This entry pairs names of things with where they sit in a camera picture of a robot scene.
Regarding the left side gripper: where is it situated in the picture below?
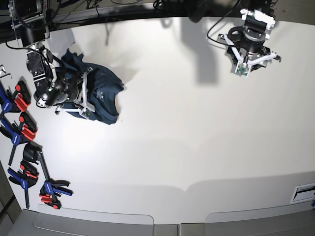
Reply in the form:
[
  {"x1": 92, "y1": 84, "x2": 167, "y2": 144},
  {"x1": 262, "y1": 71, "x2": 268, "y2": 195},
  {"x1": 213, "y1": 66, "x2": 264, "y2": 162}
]
[{"x1": 218, "y1": 34, "x2": 282, "y2": 71}]

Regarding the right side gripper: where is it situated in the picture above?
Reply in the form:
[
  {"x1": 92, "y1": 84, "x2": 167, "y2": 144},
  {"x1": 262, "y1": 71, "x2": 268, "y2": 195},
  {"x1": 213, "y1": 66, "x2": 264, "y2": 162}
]
[{"x1": 55, "y1": 67, "x2": 95, "y2": 115}]

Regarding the blue T-shirt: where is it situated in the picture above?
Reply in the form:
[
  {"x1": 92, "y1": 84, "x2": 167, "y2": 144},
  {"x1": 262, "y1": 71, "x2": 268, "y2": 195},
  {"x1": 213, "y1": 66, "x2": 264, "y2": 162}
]
[{"x1": 61, "y1": 50, "x2": 124, "y2": 124}]

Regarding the robot arm on right side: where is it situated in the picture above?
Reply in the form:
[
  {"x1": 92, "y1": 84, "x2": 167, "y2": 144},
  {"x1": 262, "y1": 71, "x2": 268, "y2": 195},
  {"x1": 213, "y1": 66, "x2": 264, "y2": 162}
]
[{"x1": 8, "y1": 0, "x2": 95, "y2": 119}]

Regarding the robot arm on left side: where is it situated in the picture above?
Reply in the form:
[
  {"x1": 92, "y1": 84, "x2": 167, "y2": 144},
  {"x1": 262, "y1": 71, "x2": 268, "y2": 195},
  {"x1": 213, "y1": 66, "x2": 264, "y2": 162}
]
[{"x1": 218, "y1": 0, "x2": 282, "y2": 76}]

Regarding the blue red clamp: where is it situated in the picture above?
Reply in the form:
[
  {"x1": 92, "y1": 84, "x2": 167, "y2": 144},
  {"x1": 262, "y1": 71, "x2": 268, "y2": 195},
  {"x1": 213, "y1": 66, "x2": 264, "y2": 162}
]
[
  {"x1": 7, "y1": 159, "x2": 39, "y2": 209},
  {"x1": 0, "y1": 80, "x2": 31, "y2": 119},
  {"x1": 37, "y1": 151, "x2": 73, "y2": 209},
  {"x1": 0, "y1": 112, "x2": 37, "y2": 166}
]

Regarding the blue red clamp top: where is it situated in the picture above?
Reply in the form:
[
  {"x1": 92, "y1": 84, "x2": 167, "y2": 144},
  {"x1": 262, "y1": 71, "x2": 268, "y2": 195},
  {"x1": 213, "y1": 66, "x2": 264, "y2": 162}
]
[{"x1": 0, "y1": 80, "x2": 31, "y2": 119}]

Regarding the blue red clamp bottom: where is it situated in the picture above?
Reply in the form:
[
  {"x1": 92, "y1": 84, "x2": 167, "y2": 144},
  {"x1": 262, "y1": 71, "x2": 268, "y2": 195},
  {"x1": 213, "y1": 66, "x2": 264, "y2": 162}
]
[{"x1": 37, "y1": 151, "x2": 73, "y2": 209}]

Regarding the metal hex key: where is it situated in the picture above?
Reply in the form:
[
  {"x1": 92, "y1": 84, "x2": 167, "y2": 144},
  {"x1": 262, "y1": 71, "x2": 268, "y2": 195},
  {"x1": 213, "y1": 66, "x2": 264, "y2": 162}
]
[{"x1": 0, "y1": 64, "x2": 12, "y2": 79}]

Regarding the grey chair left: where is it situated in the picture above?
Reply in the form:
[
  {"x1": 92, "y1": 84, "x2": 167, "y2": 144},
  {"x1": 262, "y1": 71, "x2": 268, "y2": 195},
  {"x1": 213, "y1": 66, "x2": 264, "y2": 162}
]
[{"x1": 0, "y1": 210, "x2": 179, "y2": 236}]

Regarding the grey chair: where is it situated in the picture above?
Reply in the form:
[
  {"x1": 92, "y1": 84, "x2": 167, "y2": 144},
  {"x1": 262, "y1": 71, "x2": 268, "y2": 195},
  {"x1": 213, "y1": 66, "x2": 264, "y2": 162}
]
[
  {"x1": 179, "y1": 202, "x2": 315, "y2": 236},
  {"x1": 0, "y1": 210, "x2": 179, "y2": 236}
]

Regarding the white label sticker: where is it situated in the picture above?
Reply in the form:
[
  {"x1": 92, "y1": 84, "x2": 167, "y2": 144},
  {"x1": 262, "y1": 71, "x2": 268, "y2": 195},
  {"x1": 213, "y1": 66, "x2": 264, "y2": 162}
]
[{"x1": 290, "y1": 183, "x2": 315, "y2": 204}]

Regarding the grey chair right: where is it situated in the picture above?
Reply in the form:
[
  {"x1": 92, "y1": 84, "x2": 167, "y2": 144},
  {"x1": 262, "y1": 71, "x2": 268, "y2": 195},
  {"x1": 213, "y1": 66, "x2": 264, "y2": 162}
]
[{"x1": 179, "y1": 202, "x2": 315, "y2": 236}]

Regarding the right side wrist camera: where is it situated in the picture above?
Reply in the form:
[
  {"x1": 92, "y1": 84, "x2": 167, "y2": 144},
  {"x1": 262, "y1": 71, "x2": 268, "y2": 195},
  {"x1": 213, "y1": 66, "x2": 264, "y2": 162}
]
[{"x1": 80, "y1": 109, "x2": 93, "y2": 119}]

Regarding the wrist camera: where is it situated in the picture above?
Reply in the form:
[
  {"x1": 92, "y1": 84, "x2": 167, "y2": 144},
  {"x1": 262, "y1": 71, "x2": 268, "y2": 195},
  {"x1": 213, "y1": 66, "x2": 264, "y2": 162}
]
[
  {"x1": 80, "y1": 109, "x2": 93, "y2": 119},
  {"x1": 234, "y1": 61, "x2": 252, "y2": 77}
]

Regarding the left side wrist camera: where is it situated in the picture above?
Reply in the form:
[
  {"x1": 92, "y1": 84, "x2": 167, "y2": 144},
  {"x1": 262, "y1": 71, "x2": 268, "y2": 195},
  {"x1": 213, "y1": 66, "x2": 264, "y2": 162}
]
[{"x1": 234, "y1": 61, "x2": 252, "y2": 77}]

